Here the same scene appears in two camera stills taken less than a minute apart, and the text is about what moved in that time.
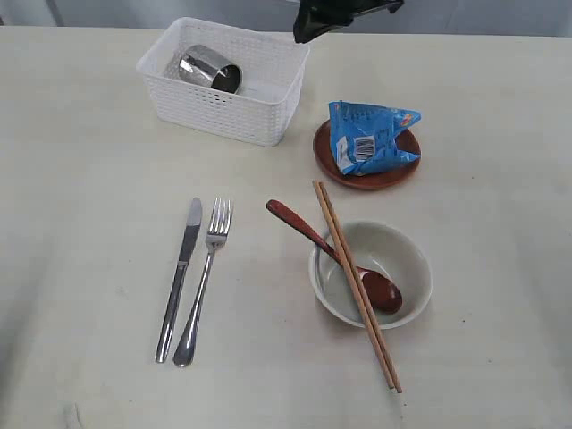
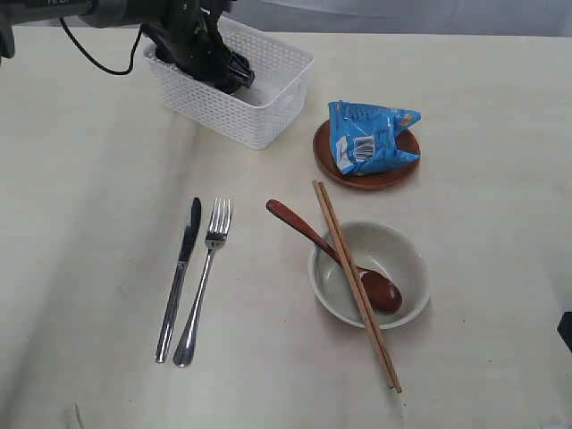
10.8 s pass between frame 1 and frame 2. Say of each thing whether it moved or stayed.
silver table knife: stayed
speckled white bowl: stayed
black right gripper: moved
